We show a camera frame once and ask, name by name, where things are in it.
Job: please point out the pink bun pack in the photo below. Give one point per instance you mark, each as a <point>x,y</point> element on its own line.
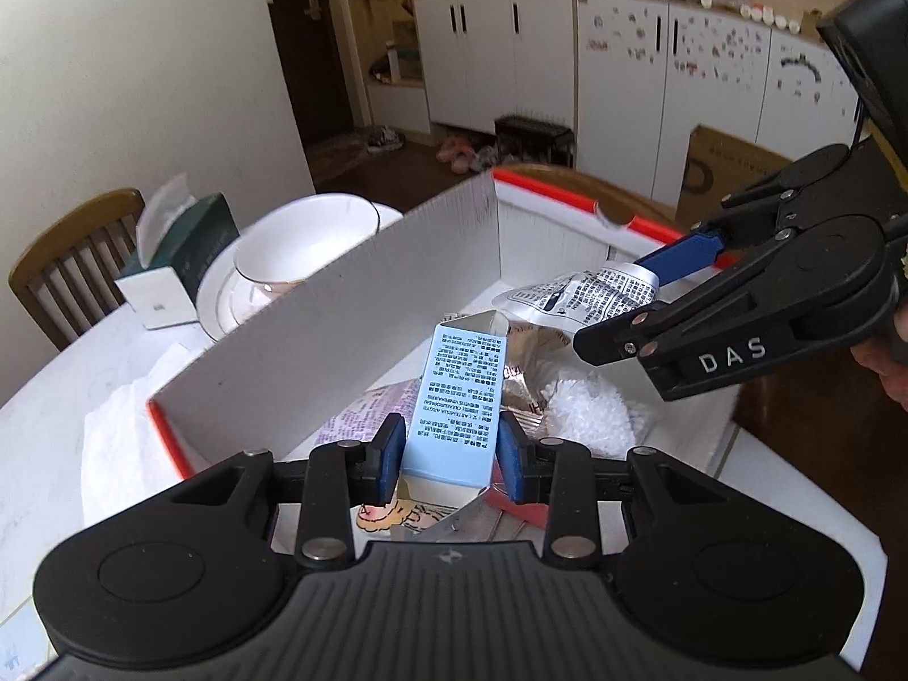
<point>362,418</point>

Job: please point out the pink binder clip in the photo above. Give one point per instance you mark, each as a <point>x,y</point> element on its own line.
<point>521,511</point>

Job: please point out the cartoon print packet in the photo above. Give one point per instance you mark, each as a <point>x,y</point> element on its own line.
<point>397,514</point>

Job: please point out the white two-door cabinet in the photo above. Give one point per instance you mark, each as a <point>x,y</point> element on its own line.
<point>489,57</point>

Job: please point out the white porcelain bowl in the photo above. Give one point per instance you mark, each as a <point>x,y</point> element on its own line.
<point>305,248</point>

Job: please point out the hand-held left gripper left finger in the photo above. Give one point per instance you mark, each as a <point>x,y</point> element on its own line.
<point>389,457</point>

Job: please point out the clear white plastic bag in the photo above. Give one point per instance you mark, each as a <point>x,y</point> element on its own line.
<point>589,404</point>

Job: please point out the dark wooden door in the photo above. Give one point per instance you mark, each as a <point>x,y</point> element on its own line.
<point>305,35</point>

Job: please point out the grey sneakers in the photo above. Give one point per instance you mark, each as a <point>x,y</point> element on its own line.
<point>383,140</point>

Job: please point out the pink slippers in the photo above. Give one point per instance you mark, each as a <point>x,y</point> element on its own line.
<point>457,152</point>

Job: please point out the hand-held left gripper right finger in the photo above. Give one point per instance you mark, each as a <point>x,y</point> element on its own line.
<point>509,465</point>

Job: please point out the person's right hand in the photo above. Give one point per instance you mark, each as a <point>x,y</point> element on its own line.
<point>897,376</point>

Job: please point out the brown cardboard box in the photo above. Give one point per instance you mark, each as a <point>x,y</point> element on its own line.
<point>709,177</point>

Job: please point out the white porcelain plate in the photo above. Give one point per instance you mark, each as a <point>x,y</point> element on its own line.
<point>216,305</point>

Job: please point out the silver printed sachet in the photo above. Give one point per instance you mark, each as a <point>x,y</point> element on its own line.
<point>567,294</point>

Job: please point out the light blue printed carton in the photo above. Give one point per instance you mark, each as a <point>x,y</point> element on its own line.
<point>457,404</point>

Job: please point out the white cardboard box red rim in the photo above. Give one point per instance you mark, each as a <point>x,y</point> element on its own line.
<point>319,340</point>

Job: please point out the silver foil snack packet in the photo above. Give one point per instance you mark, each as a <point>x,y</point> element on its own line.
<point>528,369</point>

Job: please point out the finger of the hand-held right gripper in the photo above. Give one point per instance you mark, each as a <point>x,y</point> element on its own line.
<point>681,257</point>
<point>638,333</point>

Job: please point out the white stickered cabinet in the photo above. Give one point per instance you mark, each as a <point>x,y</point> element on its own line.
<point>709,71</point>

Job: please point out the white green tissue box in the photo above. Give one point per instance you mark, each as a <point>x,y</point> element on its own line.
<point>206,234</point>

